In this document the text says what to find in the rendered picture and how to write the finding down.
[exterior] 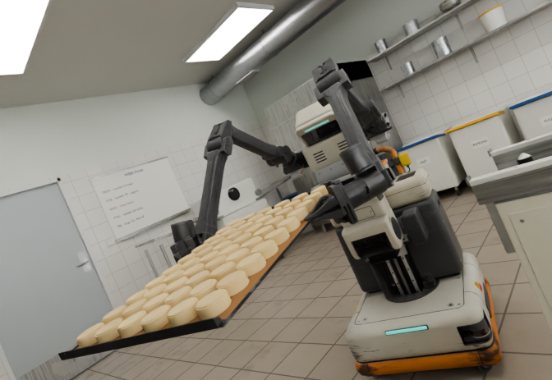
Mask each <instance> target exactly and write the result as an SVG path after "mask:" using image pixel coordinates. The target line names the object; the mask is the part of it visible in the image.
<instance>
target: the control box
mask: <svg viewBox="0 0 552 380"><path fill-rule="evenodd" d="M485 206H486V208H487V210H488V212H489V214H490V217H491V219H492V221H493V223H494V226H495V228H496V231H497V232H498V234H499V238H500V239H501V241H502V243H503V246H504V248H505V250H506V252H507V253H515V252H516V251H515V249H514V247H513V244H512V242H511V240H510V238H509V236H508V233H507V231H506V229H505V227H504V224H503V222H502V220H501V217H500V215H499V213H498V210H497V208H496V207H495V204H494V202H493V203H489V204H486V205H485Z"/></svg>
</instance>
